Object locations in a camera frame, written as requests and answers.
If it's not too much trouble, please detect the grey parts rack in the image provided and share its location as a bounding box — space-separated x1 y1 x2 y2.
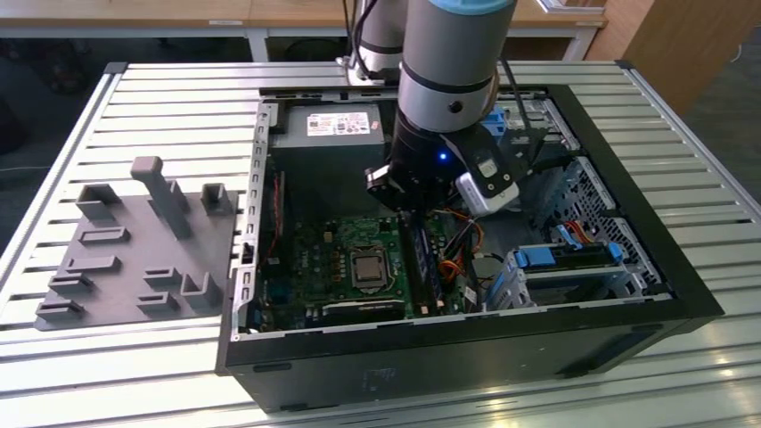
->
34 155 240 332

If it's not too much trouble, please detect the blue disk wire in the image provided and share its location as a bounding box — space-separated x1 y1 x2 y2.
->
557 225 583 251

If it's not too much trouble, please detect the silver CPU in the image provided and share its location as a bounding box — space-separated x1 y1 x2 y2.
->
352 255 390 285

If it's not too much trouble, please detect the black graphics card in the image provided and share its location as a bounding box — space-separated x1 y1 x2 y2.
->
323 297 408 324

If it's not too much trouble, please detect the metal CPU socket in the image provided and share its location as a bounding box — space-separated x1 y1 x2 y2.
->
347 243 396 295

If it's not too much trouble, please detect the silver drive cage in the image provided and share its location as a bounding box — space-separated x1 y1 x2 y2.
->
492 96 583 210

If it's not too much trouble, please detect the white framed wooden desk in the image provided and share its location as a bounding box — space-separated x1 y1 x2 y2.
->
0 0 609 62

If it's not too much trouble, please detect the orange disk wire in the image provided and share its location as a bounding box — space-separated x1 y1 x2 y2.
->
564 220 603 245

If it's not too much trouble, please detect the orange wire bundle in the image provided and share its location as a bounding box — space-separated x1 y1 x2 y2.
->
437 210 484 284

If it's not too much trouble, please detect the empty blue disk carrier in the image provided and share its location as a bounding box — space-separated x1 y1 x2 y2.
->
480 110 508 144

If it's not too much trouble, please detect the thin red wire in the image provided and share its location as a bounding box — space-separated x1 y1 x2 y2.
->
266 172 286 265

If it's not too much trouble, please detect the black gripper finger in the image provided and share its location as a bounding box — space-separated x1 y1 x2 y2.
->
363 163 409 212

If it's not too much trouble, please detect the thick black cable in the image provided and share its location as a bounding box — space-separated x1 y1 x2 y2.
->
525 153 576 176

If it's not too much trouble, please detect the green motherboard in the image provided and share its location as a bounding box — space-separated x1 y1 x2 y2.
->
260 209 480 332

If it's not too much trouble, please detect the grey power supply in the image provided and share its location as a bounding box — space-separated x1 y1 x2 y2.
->
271 102 398 218

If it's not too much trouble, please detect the black open PC case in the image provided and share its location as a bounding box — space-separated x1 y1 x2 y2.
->
215 83 727 414

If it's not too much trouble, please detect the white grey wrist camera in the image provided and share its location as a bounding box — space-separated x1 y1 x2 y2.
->
443 131 523 218

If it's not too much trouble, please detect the blue carrier with disk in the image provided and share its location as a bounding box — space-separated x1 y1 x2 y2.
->
512 243 624 272

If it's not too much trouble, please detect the blue RAM stick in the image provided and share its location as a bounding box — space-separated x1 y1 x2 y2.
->
406 210 432 316
423 221 447 312

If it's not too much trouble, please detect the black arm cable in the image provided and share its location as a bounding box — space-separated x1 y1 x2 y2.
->
497 57 547 155

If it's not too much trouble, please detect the brown wooden cabinet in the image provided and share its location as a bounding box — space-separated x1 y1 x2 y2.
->
585 0 761 118

